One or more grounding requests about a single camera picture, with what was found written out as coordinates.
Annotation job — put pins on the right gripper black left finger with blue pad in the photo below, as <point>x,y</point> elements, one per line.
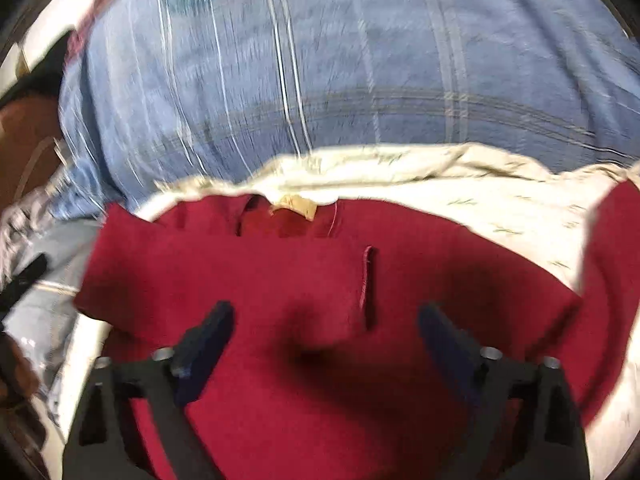
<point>170,379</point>

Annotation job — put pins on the dark red knit garment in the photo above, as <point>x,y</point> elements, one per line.
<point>325,376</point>

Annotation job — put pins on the black cloth on headboard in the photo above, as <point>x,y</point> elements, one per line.
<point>45,79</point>

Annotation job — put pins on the cream leaf-print quilt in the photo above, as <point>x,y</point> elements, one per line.
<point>510,200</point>

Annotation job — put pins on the grey-blue striped bed sheet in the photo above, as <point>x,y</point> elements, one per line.
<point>43,320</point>

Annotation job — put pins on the person's left hand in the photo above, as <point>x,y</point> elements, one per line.
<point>18,379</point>

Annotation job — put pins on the brown curved headboard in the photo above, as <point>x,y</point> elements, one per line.
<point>29,130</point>

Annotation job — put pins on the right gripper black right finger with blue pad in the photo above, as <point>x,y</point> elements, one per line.
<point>524,422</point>

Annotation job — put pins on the blue plaid pillow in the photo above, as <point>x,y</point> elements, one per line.
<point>161,90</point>

